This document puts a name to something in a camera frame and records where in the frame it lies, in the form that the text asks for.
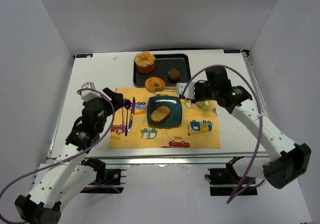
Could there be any right blue corner label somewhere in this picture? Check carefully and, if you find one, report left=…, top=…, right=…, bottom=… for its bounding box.
left=223, top=49, right=241, bottom=54

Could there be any teal square plate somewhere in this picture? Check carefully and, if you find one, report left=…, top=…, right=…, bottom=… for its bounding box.
left=146, top=96, right=183, bottom=128

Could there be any large orange swirl bun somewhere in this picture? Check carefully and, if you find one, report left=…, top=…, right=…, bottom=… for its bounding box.
left=134, top=51, right=156, bottom=74

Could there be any black baking tray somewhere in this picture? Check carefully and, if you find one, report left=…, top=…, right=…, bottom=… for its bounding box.
left=133, top=53, right=191, bottom=88

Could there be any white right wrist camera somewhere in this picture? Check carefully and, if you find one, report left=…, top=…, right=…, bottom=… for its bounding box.
left=176, top=82, right=195, bottom=100

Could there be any orange glazed donut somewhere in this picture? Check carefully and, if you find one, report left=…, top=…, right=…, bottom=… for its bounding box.
left=145, top=76, right=166, bottom=93

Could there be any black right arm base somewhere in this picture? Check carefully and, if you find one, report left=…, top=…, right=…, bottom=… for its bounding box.
left=204, top=156, right=251, bottom=197

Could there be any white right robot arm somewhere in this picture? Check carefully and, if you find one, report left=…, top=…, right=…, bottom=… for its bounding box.
left=179, top=65, right=312, bottom=189

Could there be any sliced seeded bread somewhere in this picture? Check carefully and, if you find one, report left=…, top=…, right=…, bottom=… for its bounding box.
left=151, top=106, right=171, bottom=124

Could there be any left blue corner label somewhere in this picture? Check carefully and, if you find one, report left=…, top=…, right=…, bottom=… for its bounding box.
left=75, top=53, right=93, bottom=59

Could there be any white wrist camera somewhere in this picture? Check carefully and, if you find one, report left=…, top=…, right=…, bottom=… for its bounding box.
left=176, top=82, right=195, bottom=100
left=80, top=81, right=101, bottom=102

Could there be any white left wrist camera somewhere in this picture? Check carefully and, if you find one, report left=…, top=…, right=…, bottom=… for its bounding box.
left=80, top=81, right=101, bottom=102

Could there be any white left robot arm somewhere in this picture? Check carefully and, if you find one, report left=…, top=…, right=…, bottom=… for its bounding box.
left=14, top=87, right=124, bottom=224

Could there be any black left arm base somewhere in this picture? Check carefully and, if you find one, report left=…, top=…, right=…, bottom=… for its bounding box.
left=77, top=157, right=127, bottom=194

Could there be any iridescent table knife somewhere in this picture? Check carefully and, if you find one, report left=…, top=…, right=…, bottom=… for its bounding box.
left=127, top=97, right=136, bottom=132

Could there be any brown chocolate muffin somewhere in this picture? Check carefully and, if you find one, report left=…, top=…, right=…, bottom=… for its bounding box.
left=168, top=68, right=181, bottom=82

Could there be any blue corner label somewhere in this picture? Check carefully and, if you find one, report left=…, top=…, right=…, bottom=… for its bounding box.
left=75, top=53, right=93, bottom=59
left=223, top=49, right=241, bottom=54

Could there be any purple iridescent spoon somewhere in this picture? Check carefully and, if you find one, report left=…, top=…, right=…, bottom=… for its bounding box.
left=124, top=99, right=132, bottom=136

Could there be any pale yellow mug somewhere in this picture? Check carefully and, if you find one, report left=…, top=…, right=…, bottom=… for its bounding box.
left=195, top=100, right=210, bottom=110

